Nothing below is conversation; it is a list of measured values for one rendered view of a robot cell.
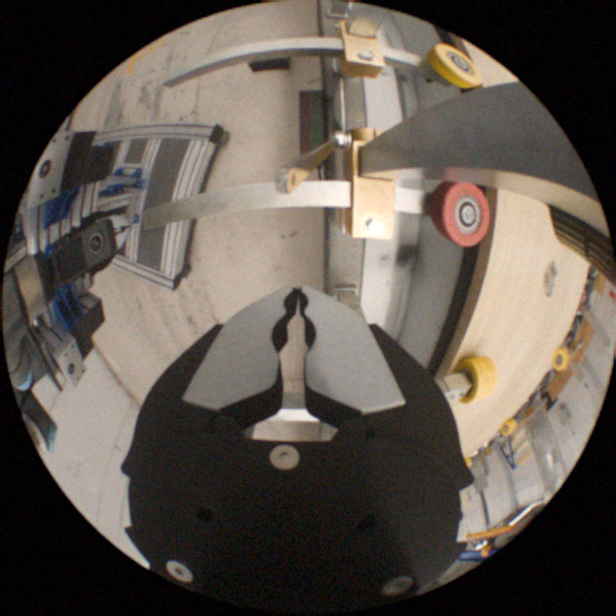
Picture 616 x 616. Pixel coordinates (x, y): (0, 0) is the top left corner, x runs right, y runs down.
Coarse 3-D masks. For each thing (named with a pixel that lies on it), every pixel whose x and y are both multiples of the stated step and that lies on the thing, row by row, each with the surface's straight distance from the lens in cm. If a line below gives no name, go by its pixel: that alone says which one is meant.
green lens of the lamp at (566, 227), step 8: (552, 208) 11; (552, 216) 11; (560, 216) 11; (568, 216) 10; (552, 224) 11; (560, 224) 11; (568, 224) 11; (576, 224) 10; (560, 232) 11; (568, 232) 11; (576, 232) 11; (560, 240) 12; (568, 240) 12; (576, 240) 11; (584, 240) 11; (568, 248) 13; (576, 248) 12; (584, 248) 11; (584, 256) 12
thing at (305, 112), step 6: (300, 96) 46; (306, 96) 46; (300, 102) 45; (306, 102) 45; (300, 108) 45; (306, 108) 44; (300, 114) 44; (306, 114) 44; (306, 120) 43; (306, 126) 43; (306, 132) 43; (306, 138) 42; (306, 144) 42; (306, 150) 42
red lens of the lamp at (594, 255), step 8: (592, 232) 10; (600, 232) 10; (592, 240) 10; (600, 240) 10; (608, 240) 10; (592, 248) 11; (600, 248) 10; (608, 248) 10; (592, 256) 11; (600, 256) 11; (608, 256) 10; (592, 264) 12; (600, 264) 11; (608, 264) 11; (600, 272) 12; (608, 272) 11; (608, 280) 12
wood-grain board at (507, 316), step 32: (448, 32) 52; (480, 64) 44; (512, 192) 36; (512, 224) 36; (544, 224) 46; (480, 256) 34; (512, 256) 37; (544, 256) 49; (576, 256) 75; (480, 288) 34; (512, 288) 41; (544, 288) 54; (576, 288) 87; (480, 320) 38; (512, 320) 46; (544, 320) 64; (448, 352) 41; (480, 352) 44; (512, 352) 56; (544, 352) 84; (512, 384) 76; (480, 416) 80
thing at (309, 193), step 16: (208, 192) 28; (224, 192) 27; (240, 192) 26; (256, 192) 26; (272, 192) 26; (304, 192) 25; (320, 192) 25; (336, 192) 26; (400, 192) 28; (416, 192) 29; (160, 208) 32; (176, 208) 30; (192, 208) 29; (208, 208) 28; (224, 208) 27; (240, 208) 27; (256, 208) 26; (400, 208) 28; (416, 208) 29; (144, 224) 34; (160, 224) 32
